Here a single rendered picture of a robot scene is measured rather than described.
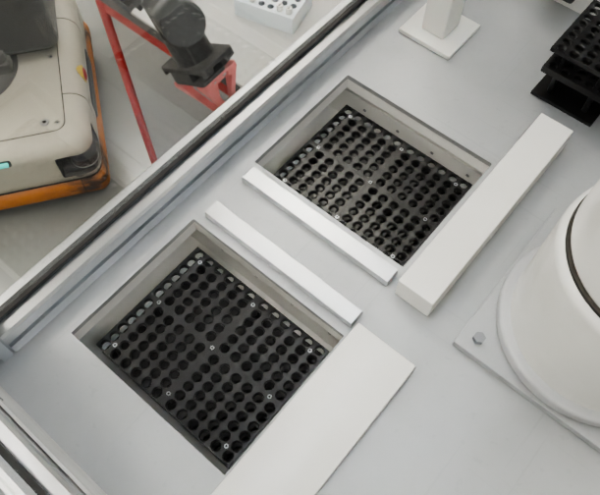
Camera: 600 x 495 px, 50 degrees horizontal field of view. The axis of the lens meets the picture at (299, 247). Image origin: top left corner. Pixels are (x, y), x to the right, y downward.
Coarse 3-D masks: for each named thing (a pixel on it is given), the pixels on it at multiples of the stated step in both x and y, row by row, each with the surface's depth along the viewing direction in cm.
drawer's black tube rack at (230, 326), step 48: (192, 288) 82; (144, 336) 79; (192, 336) 80; (240, 336) 79; (288, 336) 79; (144, 384) 79; (192, 384) 79; (240, 384) 76; (288, 384) 79; (192, 432) 74; (240, 432) 74
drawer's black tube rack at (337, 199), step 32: (352, 128) 94; (320, 160) 91; (352, 160) 91; (384, 160) 92; (416, 160) 92; (320, 192) 89; (352, 192) 89; (384, 192) 89; (416, 192) 89; (448, 192) 89; (352, 224) 87; (384, 224) 87; (416, 224) 87
